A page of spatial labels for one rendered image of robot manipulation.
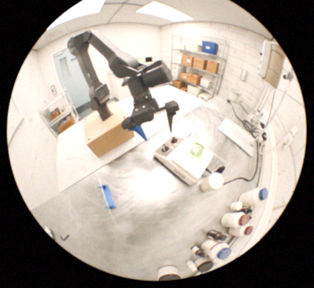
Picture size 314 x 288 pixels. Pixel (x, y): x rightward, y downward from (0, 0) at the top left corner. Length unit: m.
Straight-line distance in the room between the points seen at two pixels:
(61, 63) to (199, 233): 3.32
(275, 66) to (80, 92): 3.30
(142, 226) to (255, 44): 2.99
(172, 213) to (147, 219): 0.09
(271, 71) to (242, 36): 2.26
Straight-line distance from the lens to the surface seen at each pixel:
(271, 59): 0.60
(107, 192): 0.39
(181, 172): 0.32
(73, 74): 2.98
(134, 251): 0.42
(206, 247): 0.41
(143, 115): 0.21
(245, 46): 2.73
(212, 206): 0.42
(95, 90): 0.38
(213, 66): 2.40
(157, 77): 0.24
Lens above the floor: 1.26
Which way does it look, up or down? 47 degrees down
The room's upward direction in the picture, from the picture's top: straight up
